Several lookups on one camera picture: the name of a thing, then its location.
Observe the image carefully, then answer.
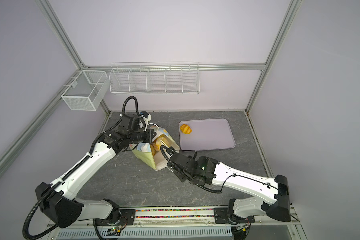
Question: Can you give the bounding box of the floral paper gift bag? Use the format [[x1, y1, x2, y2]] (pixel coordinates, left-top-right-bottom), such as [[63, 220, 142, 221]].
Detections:
[[129, 124, 180, 171]]

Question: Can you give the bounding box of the yellow fake bread roll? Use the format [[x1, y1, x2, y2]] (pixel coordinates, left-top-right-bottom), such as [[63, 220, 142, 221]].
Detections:
[[180, 124, 192, 135]]

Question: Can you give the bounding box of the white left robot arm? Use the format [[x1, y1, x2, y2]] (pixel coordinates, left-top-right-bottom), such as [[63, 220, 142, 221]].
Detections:
[[22, 112, 157, 240]]

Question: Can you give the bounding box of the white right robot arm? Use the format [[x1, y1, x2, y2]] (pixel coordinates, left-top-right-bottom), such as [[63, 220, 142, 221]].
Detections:
[[164, 151, 292, 223]]

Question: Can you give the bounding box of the lavender plastic tray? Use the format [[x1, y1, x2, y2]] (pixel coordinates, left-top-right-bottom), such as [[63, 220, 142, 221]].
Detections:
[[179, 119, 236, 151]]

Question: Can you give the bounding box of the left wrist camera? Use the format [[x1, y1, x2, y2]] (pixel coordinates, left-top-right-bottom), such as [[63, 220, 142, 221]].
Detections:
[[140, 112, 152, 131]]

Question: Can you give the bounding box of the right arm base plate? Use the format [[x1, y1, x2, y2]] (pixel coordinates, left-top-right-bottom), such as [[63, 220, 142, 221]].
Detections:
[[213, 207, 255, 225]]

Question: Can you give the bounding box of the long white wire basket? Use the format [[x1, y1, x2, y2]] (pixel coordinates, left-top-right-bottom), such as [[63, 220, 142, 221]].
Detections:
[[109, 62, 200, 94]]

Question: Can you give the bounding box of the white mesh wall box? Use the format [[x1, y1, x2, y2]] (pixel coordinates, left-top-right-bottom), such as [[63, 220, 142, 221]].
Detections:
[[62, 70, 109, 111]]

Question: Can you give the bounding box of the aluminium mounting rail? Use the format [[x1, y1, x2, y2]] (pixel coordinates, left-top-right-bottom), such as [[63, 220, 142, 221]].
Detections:
[[44, 206, 307, 240]]

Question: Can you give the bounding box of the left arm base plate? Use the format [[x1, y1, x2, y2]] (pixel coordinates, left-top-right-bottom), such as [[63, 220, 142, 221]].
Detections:
[[95, 209, 136, 226]]

